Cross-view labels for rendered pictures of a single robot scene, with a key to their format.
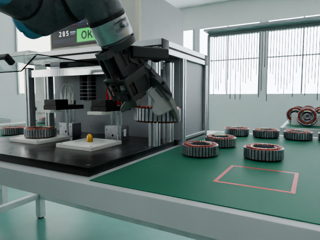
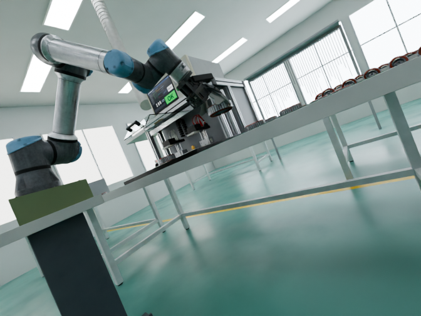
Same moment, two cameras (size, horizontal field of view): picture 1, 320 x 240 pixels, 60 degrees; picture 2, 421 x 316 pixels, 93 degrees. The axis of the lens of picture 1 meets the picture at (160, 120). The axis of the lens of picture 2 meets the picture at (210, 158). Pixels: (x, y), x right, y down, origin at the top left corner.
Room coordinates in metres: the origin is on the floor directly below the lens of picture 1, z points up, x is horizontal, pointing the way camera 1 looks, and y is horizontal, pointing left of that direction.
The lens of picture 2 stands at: (-0.22, 0.00, 0.73)
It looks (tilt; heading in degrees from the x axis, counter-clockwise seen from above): 1 degrees down; 8
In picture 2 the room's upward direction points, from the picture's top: 23 degrees counter-clockwise
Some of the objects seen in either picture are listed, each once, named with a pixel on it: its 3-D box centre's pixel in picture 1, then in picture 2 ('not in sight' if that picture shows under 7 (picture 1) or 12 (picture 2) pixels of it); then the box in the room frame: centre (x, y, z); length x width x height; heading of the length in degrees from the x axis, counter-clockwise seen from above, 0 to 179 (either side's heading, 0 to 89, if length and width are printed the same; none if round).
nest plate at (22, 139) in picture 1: (40, 138); not in sight; (1.02, 0.44, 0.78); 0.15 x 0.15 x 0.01; 61
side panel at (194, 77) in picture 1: (193, 102); (244, 110); (1.16, -0.14, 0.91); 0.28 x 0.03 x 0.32; 151
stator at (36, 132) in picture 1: (40, 131); (166, 159); (1.02, 0.44, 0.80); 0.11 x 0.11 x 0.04
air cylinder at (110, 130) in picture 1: (116, 132); (207, 142); (1.04, 0.16, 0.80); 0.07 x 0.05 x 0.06; 61
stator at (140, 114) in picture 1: (157, 114); (220, 108); (0.66, 0.01, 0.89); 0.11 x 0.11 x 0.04
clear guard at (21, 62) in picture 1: (40, 68); (153, 125); (1.03, 0.44, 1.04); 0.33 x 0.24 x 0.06; 151
